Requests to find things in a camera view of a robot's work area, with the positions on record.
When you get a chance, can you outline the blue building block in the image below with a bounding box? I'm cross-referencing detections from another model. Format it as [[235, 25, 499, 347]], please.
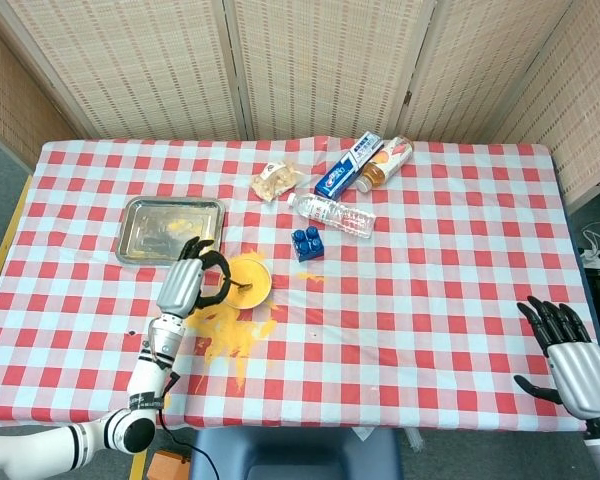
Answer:
[[290, 225, 326, 263]]

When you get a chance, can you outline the large spilled yellow powder pile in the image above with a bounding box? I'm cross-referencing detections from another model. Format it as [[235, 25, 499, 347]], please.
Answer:
[[182, 299, 281, 394]]

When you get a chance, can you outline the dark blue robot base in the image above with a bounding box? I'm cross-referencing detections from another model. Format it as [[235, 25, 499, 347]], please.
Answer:
[[188, 427, 404, 480]]

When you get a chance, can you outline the orange box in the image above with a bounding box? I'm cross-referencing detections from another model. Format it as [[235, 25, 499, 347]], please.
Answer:
[[146, 448, 194, 480]]

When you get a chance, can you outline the woven folding screen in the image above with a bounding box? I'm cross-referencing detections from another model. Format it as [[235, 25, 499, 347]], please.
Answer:
[[0, 0, 600, 211]]

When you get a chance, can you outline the red white checkered tablecloth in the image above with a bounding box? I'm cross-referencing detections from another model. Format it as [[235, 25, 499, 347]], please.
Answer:
[[0, 135, 600, 432]]

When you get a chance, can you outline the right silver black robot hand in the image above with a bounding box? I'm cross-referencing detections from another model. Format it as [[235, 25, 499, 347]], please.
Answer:
[[512, 295, 600, 421]]

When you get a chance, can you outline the black cable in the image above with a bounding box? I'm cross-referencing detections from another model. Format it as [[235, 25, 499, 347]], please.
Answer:
[[157, 409, 221, 480]]

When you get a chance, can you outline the blue white toothpaste box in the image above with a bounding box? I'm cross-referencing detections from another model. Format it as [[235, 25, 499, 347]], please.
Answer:
[[313, 130, 385, 199]]

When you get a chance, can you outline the yellow bowl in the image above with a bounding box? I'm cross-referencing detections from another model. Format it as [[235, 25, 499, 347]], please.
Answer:
[[222, 257, 273, 310]]

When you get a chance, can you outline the metal tray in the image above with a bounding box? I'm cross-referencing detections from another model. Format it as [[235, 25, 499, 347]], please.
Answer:
[[115, 196, 227, 267]]

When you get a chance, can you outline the clear bag of snacks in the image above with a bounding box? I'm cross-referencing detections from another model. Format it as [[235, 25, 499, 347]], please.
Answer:
[[250, 158, 306, 203]]

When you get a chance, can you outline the clear plastic water bottle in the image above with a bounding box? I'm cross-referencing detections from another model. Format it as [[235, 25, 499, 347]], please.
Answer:
[[286, 192, 377, 240]]

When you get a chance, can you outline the orange drink bottle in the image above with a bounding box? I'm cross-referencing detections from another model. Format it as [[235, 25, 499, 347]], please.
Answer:
[[355, 135, 415, 194]]

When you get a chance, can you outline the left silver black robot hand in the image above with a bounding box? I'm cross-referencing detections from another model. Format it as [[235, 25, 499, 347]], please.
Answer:
[[155, 236, 231, 319]]

